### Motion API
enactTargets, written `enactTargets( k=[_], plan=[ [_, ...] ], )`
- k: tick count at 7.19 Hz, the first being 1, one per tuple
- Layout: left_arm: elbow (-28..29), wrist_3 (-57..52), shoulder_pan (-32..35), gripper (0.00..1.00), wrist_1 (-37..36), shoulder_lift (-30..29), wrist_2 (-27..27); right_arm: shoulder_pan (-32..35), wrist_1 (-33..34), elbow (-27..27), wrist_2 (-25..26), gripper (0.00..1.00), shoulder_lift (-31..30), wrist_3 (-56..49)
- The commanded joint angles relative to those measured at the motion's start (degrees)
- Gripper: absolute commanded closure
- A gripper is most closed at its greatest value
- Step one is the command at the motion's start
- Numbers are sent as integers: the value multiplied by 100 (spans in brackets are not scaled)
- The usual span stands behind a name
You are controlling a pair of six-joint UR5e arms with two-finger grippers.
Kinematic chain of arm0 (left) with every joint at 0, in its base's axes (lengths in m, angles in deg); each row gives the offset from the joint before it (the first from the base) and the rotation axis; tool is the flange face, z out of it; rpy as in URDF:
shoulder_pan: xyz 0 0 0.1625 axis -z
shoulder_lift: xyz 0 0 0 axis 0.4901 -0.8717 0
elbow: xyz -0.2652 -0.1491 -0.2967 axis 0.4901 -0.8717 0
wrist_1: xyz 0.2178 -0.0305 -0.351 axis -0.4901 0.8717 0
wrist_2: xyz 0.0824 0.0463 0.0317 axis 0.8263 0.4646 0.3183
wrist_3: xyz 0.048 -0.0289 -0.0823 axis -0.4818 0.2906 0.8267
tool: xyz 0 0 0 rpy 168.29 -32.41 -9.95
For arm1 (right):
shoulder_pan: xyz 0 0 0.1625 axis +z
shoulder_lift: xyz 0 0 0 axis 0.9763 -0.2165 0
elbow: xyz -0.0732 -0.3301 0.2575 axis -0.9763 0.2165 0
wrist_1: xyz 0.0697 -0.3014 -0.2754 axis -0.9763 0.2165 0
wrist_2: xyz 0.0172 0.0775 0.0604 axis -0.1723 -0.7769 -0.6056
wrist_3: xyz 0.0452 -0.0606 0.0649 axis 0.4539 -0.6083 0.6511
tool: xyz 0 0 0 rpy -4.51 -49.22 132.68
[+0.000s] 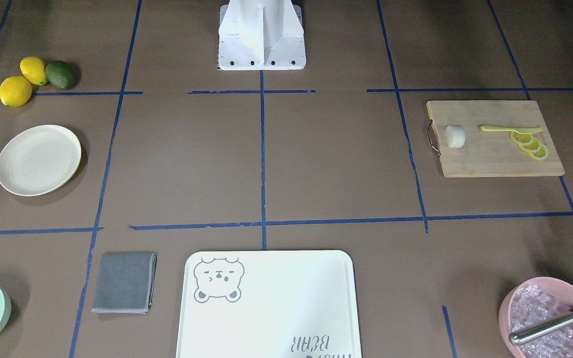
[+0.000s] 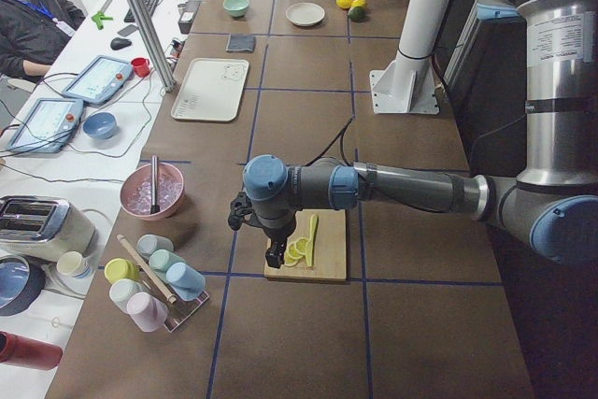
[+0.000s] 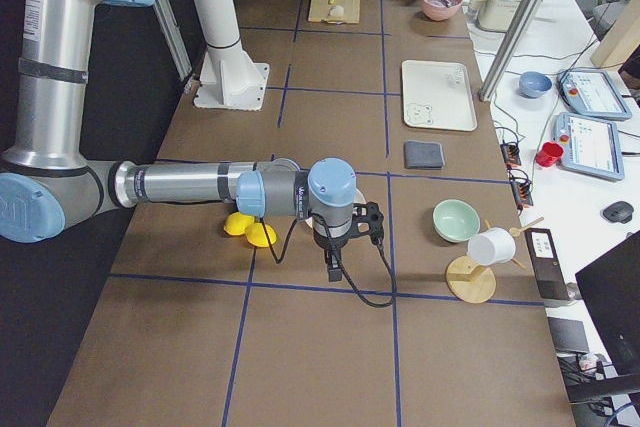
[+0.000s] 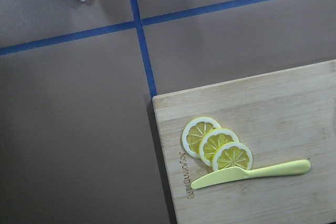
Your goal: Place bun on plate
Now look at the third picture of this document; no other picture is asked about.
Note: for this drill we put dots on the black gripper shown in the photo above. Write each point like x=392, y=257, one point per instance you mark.
x=329, y=246

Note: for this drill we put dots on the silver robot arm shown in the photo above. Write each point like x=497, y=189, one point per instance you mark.
x=47, y=186

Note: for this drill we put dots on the white bear tray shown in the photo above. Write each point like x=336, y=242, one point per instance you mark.
x=437, y=95

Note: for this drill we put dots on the white steamed bun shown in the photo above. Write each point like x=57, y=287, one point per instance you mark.
x=335, y=13

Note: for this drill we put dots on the yellow lemon near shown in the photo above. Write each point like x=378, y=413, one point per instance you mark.
x=260, y=235

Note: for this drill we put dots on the yellow lemon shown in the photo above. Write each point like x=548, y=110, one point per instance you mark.
x=260, y=235
x=237, y=223

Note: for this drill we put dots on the yellow lemon far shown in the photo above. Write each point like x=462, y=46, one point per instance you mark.
x=237, y=223

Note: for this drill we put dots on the mint green bowl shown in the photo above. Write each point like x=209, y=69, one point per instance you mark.
x=455, y=220

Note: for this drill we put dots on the wooden mug tree stand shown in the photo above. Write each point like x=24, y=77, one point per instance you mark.
x=474, y=283

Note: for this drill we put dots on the grey folded cloth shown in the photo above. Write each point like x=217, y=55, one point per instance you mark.
x=423, y=155

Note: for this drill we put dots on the white mug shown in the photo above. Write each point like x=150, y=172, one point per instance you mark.
x=493, y=246

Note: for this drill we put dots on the black box with label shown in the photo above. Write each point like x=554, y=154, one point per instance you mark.
x=547, y=270

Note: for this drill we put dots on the red cup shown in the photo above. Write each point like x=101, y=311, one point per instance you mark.
x=549, y=154

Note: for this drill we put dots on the bamboo cutting board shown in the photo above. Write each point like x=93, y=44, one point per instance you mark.
x=318, y=11

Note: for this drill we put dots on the blue bowl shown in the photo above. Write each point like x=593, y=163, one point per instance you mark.
x=534, y=84

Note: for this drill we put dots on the black monitor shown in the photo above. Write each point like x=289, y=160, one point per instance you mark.
x=609, y=287

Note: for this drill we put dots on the teach pendant near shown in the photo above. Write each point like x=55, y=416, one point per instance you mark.
x=591, y=146

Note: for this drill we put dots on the teach pendant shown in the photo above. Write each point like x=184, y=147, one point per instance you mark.
x=591, y=92
x=591, y=146

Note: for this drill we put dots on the pink bowl with ice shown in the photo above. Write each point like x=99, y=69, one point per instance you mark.
x=439, y=10

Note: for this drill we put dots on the black computer mouse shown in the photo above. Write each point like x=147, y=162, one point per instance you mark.
x=618, y=212

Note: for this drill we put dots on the cream toaster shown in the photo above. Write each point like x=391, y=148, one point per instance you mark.
x=496, y=15

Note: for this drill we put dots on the teach pendant far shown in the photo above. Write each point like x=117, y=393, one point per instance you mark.
x=591, y=92

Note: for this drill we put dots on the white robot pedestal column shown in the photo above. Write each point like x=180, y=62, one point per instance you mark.
x=229, y=79

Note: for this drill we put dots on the aluminium frame post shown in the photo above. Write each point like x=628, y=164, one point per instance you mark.
x=519, y=24

